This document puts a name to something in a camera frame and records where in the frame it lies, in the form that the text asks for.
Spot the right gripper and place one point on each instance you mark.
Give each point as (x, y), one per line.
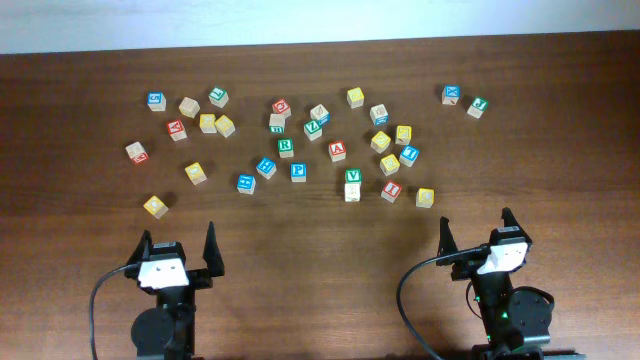
(466, 268)

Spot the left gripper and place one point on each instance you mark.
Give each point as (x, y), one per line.
(200, 280)

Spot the yellow C block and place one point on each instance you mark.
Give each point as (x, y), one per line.
(425, 198)

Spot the red I block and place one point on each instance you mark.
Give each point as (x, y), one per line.
(391, 191)

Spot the green R block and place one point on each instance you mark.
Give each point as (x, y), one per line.
(285, 147)

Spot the red A block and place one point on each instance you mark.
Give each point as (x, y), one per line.
(337, 151)

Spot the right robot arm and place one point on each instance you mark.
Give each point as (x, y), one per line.
(516, 320)

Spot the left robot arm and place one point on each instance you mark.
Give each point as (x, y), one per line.
(167, 330)

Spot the yellow O block lower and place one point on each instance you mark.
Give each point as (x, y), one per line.
(156, 207)

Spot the yellow o block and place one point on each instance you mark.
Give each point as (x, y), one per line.
(195, 173)
(156, 207)

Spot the yellow O block upper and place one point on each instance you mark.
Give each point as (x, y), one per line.
(195, 173)

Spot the blue H block lower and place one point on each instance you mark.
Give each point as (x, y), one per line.
(246, 184)

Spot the blue h block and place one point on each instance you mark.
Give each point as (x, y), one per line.
(266, 168)
(246, 184)

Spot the blue T block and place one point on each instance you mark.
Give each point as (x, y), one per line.
(409, 155)

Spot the plain red-sided block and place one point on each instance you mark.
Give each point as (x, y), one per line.
(137, 152)

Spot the yellow block lower right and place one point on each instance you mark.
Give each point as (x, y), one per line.
(389, 164)

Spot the yellow block right upper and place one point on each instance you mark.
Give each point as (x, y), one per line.
(403, 135)

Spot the red Y block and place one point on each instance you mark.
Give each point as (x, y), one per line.
(176, 130)

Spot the blue H block upper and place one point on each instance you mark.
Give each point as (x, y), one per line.
(266, 168)

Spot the green J block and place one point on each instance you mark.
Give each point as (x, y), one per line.
(477, 107)

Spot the plain block below V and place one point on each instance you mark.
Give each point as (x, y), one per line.
(352, 192)

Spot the yellow block diamond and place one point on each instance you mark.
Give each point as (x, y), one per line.
(380, 142)

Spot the yellow block right pair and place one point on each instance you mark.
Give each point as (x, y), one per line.
(225, 126)

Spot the yellow block pair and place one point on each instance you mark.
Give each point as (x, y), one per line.
(225, 126)
(207, 123)

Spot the yellow block left pair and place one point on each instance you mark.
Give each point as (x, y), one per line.
(207, 123)

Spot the green V block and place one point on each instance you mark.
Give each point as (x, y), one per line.
(353, 175)

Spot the blue X block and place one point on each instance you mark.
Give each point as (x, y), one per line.
(450, 95)

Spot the plain wooden block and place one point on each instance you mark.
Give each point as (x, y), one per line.
(189, 107)

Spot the blue P block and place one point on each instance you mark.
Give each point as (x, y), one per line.
(298, 172)

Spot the blue S block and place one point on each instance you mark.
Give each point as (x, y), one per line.
(156, 101)

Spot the plain blue-sided block right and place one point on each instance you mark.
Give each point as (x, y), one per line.
(379, 114)

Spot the plain blue-sided block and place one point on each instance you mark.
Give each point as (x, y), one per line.
(320, 114)
(379, 114)

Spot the green L block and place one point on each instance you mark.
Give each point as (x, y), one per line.
(218, 97)

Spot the green-sided B block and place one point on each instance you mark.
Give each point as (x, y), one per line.
(277, 123)

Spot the red Q block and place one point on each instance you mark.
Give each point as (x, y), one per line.
(281, 107)

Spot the yellow block top centre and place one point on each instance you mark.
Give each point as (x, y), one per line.
(355, 97)

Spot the green Z block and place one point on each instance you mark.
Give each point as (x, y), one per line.
(313, 130)

